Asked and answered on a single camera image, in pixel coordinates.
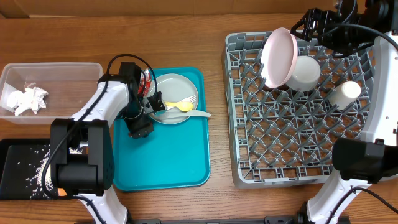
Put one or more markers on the spilled rice grains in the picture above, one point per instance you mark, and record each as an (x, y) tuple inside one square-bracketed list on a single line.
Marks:
[(30, 169)]

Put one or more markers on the clear plastic bin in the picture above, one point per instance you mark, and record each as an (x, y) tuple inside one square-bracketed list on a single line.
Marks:
[(70, 86)]

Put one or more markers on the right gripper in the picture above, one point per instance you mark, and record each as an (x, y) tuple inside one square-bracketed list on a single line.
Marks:
[(324, 17)]

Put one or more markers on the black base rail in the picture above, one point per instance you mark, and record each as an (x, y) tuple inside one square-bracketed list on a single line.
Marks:
[(199, 221)]

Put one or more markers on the white napkin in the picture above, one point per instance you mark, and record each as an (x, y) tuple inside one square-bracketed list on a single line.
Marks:
[(31, 99)]

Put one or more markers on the orange food cube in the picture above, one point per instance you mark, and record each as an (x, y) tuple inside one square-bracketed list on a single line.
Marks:
[(61, 192)]

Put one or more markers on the grey bowl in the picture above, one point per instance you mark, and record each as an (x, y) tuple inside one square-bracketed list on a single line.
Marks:
[(305, 75)]

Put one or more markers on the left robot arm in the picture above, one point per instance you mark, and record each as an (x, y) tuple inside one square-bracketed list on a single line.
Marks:
[(81, 162)]

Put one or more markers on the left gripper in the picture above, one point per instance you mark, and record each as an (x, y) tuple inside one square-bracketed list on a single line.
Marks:
[(133, 126)]

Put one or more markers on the white plastic fork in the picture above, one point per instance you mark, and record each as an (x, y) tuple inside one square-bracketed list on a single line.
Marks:
[(191, 99)]

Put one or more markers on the grey plate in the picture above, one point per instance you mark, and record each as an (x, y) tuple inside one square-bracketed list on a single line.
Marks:
[(175, 87)]

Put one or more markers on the teal serving tray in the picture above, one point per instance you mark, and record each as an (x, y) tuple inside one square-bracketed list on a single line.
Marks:
[(175, 154)]

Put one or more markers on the light blue plastic knife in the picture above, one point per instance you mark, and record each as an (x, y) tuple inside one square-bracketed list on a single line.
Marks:
[(171, 115)]

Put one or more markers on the white pink-rimmed plate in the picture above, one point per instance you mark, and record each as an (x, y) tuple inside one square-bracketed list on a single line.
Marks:
[(279, 57)]

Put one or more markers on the yellow plastic spoon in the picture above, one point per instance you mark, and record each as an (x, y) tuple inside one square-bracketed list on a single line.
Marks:
[(181, 105)]

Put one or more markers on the black waste tray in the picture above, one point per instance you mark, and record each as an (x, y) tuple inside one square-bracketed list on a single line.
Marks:
[(11, 149)]

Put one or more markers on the grey dishwasher rack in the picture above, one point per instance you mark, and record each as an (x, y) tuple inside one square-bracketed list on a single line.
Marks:
[(281, 137)]

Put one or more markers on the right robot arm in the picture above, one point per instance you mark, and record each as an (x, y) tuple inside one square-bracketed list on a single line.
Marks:
[(357, 163)]

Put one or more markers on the large red snack wrapper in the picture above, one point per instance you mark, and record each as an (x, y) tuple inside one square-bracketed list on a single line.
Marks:
[(145, 82)]

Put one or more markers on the white paper cup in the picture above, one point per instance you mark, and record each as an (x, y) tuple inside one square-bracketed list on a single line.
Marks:
[(345, 94)]

